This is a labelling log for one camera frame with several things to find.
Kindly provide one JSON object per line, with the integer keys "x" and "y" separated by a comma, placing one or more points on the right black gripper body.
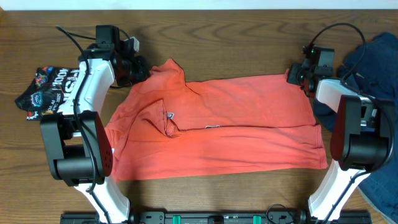
{"x": 297, "y": 75}

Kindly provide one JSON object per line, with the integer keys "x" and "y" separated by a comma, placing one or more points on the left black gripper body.
{"x": 133, "y": 73}

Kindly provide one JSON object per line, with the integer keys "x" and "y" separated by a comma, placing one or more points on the orange printed t-shirt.
{"x": 167, "y": 127}

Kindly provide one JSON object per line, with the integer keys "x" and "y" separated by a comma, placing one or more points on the navy blue garment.
{"x": 376, "y": 75}

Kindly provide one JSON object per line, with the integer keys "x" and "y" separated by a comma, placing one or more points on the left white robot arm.
{"x": 77, "y": 148}

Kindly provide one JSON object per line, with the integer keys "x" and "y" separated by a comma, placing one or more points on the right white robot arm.
{"x": 362, "y": 140}

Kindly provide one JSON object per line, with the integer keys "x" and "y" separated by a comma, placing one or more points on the black printed folded t-shirt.
{"x": 50, "y": 88}

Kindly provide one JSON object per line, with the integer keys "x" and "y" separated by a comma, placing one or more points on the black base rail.
{"x": 273, "y": 216}

